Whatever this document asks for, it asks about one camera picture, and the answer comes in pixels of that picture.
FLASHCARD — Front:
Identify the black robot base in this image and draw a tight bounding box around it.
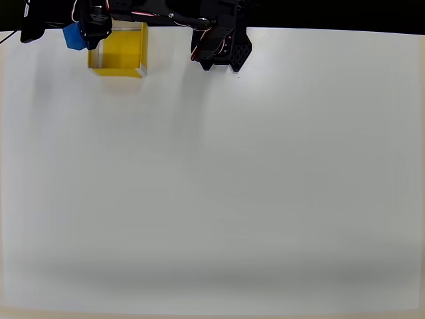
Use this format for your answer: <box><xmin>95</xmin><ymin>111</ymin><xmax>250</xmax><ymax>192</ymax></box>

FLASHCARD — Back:
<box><xmin>191</xmin><ymin>26</ymin><xmax>254</xmax><ymax>73</ymax></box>

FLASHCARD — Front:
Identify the yellow cardboard box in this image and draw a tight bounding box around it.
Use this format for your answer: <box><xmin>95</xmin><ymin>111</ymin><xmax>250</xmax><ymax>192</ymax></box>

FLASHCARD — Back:
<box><xmin>87</xmin><ymin>21</ymin><xmax>149</xmax><ymax>79</ymax></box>

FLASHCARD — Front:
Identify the black bar-shaped camera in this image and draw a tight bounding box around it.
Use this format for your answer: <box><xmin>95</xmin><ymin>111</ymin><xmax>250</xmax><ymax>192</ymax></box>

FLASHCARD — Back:
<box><xmin>19</xmin><ymin>0</ymin><xmax>46</xmax><ymax>44</ymax></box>

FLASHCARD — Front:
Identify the thin black table cable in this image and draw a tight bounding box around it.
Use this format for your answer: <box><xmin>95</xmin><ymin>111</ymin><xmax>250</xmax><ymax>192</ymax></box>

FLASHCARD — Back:
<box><xmin>0</xmin><ymin>30</ymin><xmax>21</xmax><ymax>45</ymax></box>

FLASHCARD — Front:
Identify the blue block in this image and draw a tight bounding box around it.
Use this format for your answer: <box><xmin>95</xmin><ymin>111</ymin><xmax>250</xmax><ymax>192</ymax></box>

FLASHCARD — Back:
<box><xmin>62</xmin><ymin>22</ymin><xmax>89</xmax><ymax>52</ymax></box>

